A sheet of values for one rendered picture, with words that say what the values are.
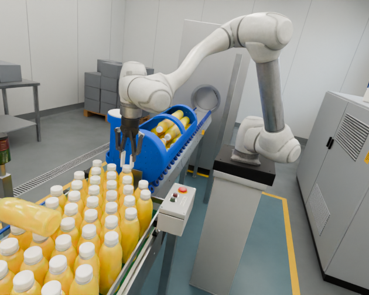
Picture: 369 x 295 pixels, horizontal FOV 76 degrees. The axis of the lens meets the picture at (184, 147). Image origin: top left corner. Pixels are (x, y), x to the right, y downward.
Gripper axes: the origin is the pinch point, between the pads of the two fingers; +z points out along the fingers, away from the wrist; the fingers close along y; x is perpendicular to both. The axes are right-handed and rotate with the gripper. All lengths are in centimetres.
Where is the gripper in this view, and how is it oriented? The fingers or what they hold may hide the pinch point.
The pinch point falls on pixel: (127, 160)
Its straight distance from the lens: 108.3
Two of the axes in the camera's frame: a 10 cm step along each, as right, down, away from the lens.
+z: -1.5, 9.2, 3.7
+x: -2.4, 3.3, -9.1
